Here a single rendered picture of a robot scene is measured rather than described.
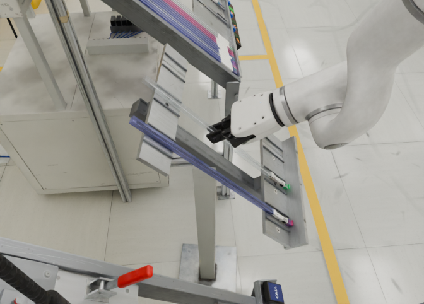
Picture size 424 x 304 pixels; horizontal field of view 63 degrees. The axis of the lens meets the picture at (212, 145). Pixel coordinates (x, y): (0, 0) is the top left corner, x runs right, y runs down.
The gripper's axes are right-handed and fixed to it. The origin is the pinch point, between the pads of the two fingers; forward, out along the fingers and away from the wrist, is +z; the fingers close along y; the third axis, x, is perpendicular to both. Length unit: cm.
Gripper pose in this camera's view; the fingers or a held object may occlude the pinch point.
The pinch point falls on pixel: (217, 132)
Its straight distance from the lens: 80.6
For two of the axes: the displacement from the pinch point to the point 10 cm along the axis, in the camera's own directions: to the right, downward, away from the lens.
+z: -8.4, 3.1, 4.6
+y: -0.6, 7.7, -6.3
